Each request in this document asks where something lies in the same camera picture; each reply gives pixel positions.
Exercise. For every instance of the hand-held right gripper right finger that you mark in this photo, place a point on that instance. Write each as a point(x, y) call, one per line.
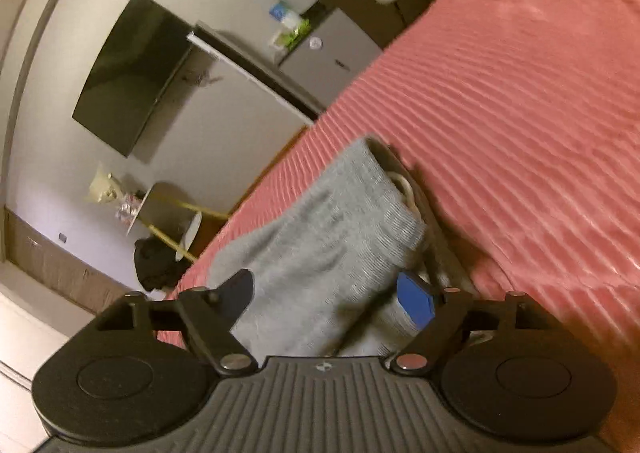
point(415, 298)

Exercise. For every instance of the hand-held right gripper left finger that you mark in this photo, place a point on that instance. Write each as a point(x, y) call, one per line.
point(239, 290)

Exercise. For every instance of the grey pants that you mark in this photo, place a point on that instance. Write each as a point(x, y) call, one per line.
point(340, 243)

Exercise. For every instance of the black bag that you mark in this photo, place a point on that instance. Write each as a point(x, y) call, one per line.
point(157, 263)

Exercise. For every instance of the white round table yellow legs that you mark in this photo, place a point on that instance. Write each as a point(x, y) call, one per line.
point(160, 200)

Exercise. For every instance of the shiny wrapped packet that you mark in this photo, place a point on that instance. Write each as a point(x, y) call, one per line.
point(129, 207)

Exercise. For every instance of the pale flower bouquet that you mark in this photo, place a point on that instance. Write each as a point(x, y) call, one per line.
point(105, 185)

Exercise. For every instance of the pink ribbed blanket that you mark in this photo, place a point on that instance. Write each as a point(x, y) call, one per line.
point(525, 108)

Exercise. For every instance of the grey drawer cabinet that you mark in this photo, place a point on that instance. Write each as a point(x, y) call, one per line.
point(330, 58)

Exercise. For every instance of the green packet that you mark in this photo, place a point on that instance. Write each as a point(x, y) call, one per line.
point(295, 34)

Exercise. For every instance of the blue box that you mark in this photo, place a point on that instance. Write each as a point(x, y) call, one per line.
point(282, 11)

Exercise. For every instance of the black wall television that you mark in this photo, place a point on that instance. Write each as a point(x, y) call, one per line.
point(130, 78)

